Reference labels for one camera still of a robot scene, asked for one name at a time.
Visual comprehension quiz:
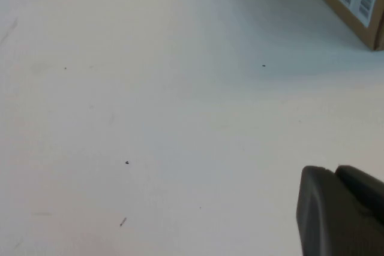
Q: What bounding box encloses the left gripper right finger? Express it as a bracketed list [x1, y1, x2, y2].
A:
[334, 164, 384, 227]

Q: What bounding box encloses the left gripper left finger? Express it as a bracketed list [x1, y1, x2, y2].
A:
[296, 164, 384, 256]

